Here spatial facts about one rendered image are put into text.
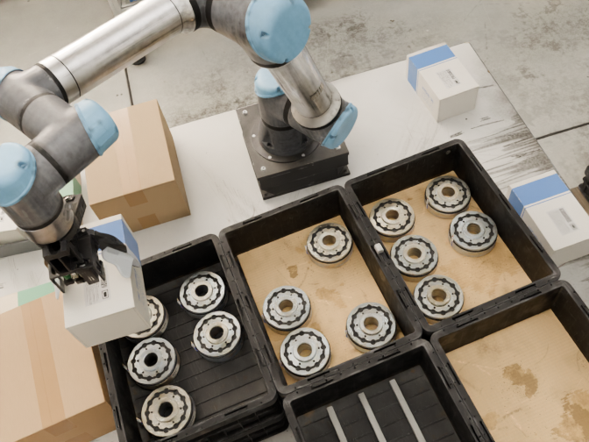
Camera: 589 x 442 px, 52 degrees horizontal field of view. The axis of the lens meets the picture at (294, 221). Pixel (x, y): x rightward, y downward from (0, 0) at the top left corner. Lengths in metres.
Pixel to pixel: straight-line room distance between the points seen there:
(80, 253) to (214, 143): 0.88
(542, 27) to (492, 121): 1.47
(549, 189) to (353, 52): 1.68
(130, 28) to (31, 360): 0.74
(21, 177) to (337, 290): 0.74
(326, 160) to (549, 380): 0.74
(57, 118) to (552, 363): 1.00
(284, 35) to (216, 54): 2.12
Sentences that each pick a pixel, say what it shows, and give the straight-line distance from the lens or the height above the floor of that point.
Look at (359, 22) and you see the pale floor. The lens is 3.22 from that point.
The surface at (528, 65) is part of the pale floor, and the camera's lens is 3.04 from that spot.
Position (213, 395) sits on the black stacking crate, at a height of 0.83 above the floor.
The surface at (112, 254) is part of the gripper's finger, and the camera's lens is 1.08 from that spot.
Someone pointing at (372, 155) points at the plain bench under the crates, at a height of 0.70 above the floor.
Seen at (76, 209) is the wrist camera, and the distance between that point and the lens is 1.05.
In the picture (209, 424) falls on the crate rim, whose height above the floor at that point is 0.93.
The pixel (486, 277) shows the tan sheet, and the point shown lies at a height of 0.83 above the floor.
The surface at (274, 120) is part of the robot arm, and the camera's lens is 1.52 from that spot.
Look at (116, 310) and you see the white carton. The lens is 1.08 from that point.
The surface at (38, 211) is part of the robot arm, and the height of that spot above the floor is 1.39.
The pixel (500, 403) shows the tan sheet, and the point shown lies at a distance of 1.28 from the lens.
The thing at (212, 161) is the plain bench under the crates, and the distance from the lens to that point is 1.77.
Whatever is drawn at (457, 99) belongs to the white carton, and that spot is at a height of 0.77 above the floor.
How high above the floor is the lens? 2.04
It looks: 56 degrees down
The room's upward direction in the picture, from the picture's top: 12 degrees counter-clockwise
